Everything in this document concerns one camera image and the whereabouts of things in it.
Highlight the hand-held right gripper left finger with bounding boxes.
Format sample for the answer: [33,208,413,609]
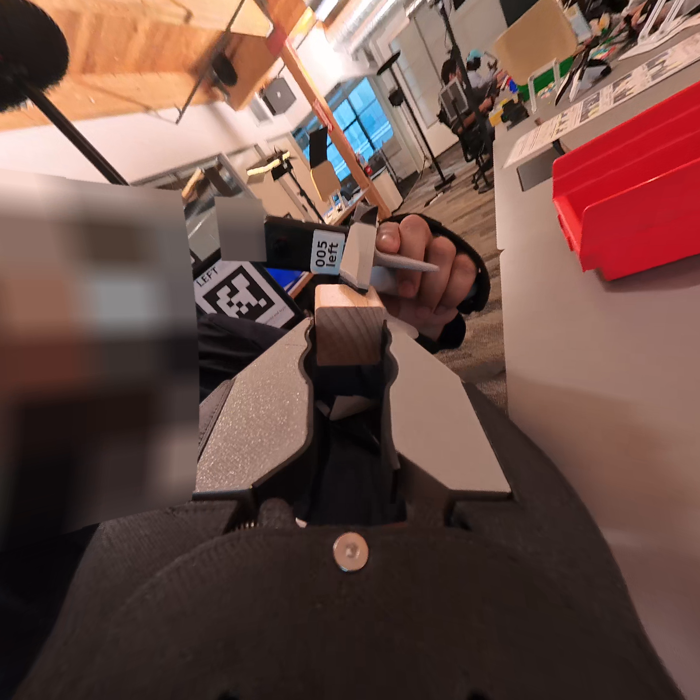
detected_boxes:
[193,317,317,501]

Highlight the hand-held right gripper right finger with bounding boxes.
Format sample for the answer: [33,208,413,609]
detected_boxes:
[381,320,513,503]

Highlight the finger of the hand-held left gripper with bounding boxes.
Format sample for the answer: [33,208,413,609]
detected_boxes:
[339,204,382,297]

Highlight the wooden block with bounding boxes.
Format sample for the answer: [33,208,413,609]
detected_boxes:
[314,284,387,367]

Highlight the person's left hand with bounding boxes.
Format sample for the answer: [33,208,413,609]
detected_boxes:
[377,215,477,340]

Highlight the studio light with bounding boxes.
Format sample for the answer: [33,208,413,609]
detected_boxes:
[246,150,293,181]

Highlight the wooden pillar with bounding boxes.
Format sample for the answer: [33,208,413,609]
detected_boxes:
[280,33,393,219]

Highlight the window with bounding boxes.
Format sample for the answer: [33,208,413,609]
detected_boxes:
[292,77,403,184]

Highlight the black speaker box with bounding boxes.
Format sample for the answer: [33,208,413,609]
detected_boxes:
[261,77,297,116]

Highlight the black office chair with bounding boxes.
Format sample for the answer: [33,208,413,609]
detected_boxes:
[439,82,495,192]

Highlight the printed paper sheet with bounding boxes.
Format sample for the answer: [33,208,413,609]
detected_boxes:
[503,117,567,168]

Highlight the black pole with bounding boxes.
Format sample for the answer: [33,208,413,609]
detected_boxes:
[24,85,130,187]

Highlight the green box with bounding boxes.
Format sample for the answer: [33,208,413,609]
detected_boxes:
[528,57,575,99]

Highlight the red plastic bin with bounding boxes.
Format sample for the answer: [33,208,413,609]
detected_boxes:
[552,82,700,282]

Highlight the white and black device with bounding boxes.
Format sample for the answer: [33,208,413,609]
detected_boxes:
[555,52,612,106]

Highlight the long printed paper strip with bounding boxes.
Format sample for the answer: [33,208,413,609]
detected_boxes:
[558,33,700,132]

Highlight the black furry microphone cover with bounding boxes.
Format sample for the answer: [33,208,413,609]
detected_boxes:
[0,0,70,114]

